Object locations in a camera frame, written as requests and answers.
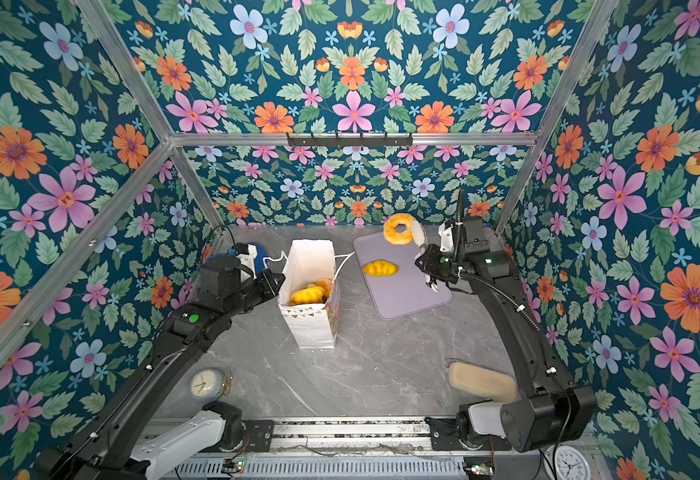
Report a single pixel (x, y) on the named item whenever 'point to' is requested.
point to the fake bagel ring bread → (390, 229)
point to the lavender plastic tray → (397, 285)
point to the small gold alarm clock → (208, 384)
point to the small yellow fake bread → (381, 268)
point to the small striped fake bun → (310, 295)
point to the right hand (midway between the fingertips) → (419, 259)
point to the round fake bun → (327, 285)
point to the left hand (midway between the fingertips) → (289, 269)
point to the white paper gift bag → (307, 261)
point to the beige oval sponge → (483, 382)
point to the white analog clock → (572, 463)
